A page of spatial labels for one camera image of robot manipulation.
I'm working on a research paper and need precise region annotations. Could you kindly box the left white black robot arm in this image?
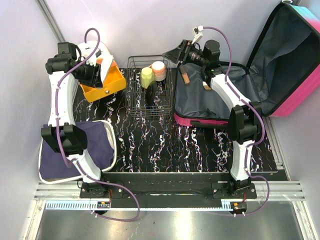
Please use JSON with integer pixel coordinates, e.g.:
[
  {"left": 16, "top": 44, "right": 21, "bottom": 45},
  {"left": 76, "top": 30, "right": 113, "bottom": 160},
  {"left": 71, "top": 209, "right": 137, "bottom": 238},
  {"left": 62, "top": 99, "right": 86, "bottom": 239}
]
[{"left": 38, "top": 40, "right": 114, "bottom": 198}]

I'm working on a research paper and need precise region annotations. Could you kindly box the pink ribbed cup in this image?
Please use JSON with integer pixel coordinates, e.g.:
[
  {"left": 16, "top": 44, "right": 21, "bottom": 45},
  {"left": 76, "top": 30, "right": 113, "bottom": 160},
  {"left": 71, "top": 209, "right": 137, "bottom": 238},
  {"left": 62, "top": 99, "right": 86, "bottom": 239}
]
[{"left": 151, "top": 61, "right": 166, "bottom": 82}]

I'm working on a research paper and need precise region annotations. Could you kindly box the pink teal cartoon suitcase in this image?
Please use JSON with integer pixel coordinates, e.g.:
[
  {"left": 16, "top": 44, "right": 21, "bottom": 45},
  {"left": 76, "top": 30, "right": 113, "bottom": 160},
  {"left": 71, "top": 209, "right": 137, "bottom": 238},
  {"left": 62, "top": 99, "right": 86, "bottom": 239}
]
[{"left": 173, "top": 3, "right": 320, "bottom": 127}]

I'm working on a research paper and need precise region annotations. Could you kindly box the yellow faceted cup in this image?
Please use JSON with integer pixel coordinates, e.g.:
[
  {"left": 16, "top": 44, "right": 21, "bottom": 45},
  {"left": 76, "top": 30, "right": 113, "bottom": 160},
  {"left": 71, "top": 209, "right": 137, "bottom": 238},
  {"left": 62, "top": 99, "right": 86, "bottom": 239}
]
[{"left": 140, "top": 67, "right": 154, "bottom": 89}]

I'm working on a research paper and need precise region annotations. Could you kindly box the purple garment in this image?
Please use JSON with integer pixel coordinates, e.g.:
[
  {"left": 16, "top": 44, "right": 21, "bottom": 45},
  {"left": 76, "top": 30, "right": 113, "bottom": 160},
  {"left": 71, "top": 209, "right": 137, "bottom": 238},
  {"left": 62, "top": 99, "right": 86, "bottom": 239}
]
[{"left": 39, "top": 120, "right": 115, "bottom": 181}]

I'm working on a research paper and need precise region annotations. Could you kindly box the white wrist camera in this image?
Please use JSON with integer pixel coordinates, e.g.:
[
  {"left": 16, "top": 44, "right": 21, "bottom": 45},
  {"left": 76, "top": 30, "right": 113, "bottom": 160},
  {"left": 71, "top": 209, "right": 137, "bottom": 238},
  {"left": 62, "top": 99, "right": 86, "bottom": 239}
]
[
  {"left": 86, "top": 48, "right": 102, "bottom": 66},
  {"left": 191, "top": 25, "right": 204, "bottom": 44}
]

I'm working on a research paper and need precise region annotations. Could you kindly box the aluminium frame rail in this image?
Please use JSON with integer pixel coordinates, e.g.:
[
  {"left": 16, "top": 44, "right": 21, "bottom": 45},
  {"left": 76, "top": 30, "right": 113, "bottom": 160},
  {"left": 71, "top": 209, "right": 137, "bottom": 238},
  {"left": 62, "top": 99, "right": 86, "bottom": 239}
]
[{"left": 33, "top": 181, "right": 305, "bottom": 207}]

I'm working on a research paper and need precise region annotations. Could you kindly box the black object in basket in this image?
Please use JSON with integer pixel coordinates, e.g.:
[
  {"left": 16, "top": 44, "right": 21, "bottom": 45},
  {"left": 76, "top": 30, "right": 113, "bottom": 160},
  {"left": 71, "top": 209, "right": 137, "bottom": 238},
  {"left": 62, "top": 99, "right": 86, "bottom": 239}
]
[{"left": 145, "top": 81, "right": 157, "bottom": 106}]

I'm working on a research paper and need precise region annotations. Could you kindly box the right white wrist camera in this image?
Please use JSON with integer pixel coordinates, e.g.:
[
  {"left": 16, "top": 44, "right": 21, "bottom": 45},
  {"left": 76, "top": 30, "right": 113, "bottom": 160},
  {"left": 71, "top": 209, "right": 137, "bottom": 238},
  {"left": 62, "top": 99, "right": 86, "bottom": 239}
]
[{"left": 191, "top": 25, "right": 204, "bottom": 44}]

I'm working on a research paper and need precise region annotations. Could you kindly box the black wire basket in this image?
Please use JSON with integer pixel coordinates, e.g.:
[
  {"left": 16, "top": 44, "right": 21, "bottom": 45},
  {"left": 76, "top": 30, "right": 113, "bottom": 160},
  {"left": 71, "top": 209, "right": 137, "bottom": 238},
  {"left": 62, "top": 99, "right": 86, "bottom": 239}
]
[{"left": 125, "top": 55, "right": 174, "bottom": 118}]

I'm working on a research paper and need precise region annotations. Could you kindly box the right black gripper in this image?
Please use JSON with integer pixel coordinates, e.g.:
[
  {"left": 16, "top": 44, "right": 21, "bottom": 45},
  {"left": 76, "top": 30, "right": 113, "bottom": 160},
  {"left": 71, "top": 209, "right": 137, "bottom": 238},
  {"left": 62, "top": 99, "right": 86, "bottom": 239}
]
[{"left": 161, "top": 40, "right": 207, "bottom": 69}]

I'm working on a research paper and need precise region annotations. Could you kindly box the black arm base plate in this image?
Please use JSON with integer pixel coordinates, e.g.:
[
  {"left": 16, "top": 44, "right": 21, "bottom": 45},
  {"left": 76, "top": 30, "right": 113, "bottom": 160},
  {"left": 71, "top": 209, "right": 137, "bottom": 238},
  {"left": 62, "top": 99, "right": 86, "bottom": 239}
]
[{"left": 79, "top": 171, "right": 258, "bottom": 200}]

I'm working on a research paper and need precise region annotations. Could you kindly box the white rectangular tray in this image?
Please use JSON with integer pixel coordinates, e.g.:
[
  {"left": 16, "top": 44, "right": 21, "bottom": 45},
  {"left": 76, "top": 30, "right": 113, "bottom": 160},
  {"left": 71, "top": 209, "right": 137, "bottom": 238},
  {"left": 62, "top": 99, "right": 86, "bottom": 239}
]
[{"left": 37, "top": 119, "right": 118, "bottom": 185}]

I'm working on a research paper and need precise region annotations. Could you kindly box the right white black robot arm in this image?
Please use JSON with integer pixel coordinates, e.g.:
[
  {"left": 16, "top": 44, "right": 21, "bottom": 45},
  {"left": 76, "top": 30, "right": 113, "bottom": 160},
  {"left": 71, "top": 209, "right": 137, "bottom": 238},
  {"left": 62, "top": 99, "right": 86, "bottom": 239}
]
[{"left": 162, "top": 39, "right": 265, "bottom": 199}]

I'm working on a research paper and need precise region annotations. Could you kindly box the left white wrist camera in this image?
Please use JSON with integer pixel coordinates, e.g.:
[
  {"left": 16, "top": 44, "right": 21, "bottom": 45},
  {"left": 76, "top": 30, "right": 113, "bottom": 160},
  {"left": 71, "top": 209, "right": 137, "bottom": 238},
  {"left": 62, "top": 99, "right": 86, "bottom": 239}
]
[{"left": 86, "top": 48, "right": 102, "bottom": 66}]

